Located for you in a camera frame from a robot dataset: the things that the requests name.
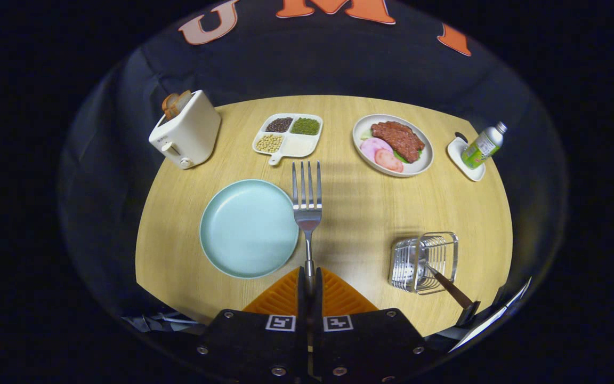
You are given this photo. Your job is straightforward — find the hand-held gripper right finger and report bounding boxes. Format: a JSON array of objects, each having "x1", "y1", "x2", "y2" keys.
[{"x1": 314, "y1": 267, "x2": 428, "y2": 384}]

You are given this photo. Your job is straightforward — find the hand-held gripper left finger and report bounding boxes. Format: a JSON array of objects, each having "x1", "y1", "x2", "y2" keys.
[{"x1": 195, "y1": 267, "x2": 311, "y2": 384}]

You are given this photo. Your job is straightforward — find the metal spoon with brown handle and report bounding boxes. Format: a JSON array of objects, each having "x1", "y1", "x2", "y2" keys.
[{"x1": 424, "y1": 263, "x2": 474, "y2": 310}]

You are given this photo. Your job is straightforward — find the metal fork with brown handle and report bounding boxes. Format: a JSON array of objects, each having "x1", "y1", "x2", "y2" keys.
[{"x1": 292, "y1": 161, "x2": 323, "y2": 293}]

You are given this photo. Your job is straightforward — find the black table clamp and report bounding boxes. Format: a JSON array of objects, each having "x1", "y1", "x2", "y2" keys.
[{"x1": 456, "y1": 301, "x2": 481, "y2": 327}]

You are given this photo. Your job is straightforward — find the light blue plate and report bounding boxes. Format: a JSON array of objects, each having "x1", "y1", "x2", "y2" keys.
[{"x1": 199, "y1": 179, "x2": 300, "y2": 279}]

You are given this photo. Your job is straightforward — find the white printed sheet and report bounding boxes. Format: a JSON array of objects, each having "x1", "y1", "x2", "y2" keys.
[{"x1": 448, "y1": 277, "x2": 532, "y2": 353}]

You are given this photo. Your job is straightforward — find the red tomato slice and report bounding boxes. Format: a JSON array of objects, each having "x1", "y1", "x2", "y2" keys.
[{"x1": 375, "y1": 149, "x2": 405, "y2": 173}]

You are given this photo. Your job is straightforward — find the white round plate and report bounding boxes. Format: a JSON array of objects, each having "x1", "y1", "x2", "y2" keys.
[{"x1": 352, "y1": 114, "x2": 434, "y2": 178}]

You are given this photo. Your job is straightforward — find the green lettuce leaf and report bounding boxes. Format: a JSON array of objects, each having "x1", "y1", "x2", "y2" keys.
[{"x1": 359, "y1": 130, "x2": 423, "y2": 164}]

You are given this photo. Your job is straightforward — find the pink ham slice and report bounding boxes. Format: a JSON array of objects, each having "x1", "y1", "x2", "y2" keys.
[{"x1": 360, "y1": 137, "x2": 394, "y2": 164}]

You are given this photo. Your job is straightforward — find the yellow soybeans pile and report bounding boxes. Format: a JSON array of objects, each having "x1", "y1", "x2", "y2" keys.
[{"x1": 255, "y1": 134, "x2": 284, "y2": 153}]

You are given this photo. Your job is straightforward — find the white divided dish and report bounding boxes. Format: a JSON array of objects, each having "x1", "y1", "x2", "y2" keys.
[{"x1": 252, "y1": 113, "x2": 324, "y2": 166}]

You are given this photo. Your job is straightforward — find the brown steak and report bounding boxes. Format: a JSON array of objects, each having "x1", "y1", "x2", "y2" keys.
[{"x1": 370, "y1": 121, "x2": 426, "y2": 164}]

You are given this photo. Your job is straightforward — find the white square coaster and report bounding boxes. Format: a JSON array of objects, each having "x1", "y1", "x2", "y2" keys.
[{"x1": 447, "y1": 136, "x2": 486, "y2": 182}]

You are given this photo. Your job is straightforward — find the white toaster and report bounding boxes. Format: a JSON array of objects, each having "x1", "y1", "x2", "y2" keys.
[{"x1": 148, "y1": 90, "x2": 222, "y2": 170}]

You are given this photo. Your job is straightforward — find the green mung beans pile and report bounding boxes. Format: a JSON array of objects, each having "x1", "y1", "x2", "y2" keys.
[{"x1": 291, "y1": 117, "x2": 321, "y2": 136}]

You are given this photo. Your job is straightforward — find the green drink bottle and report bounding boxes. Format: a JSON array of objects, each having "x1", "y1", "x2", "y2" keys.
[{"x1": 460, "y1": 121, "x2": 508, "y2": 170}]

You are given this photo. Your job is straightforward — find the toasted bread slices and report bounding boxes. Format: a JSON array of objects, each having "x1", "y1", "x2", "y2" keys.
[{"x1": 161, "y1": 90, "x2": 193, "y2": 120}]

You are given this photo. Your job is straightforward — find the metal wire basket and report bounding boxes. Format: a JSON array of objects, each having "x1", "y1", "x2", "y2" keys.
[{"x1": 388, "y1": 231, "x2": 459, "y2": 295}]

